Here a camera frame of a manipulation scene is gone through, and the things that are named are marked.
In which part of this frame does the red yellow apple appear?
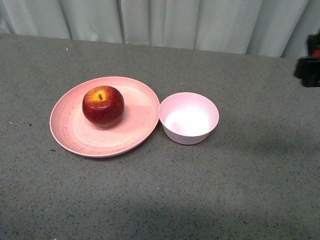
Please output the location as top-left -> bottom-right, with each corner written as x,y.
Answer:
82,85 -> 125,128

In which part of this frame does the pink round plate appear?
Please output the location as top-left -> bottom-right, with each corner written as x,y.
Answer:
49,76 -> 160,158

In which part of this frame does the grey-white pleated curtain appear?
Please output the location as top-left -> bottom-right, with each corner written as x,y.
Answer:
0,0 -> 320,58

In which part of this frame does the light pink bowl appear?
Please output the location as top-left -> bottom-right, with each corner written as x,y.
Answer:
158,92 -> 220,145

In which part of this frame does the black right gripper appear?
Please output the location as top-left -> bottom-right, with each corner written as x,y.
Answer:
294,32 -> 320,88

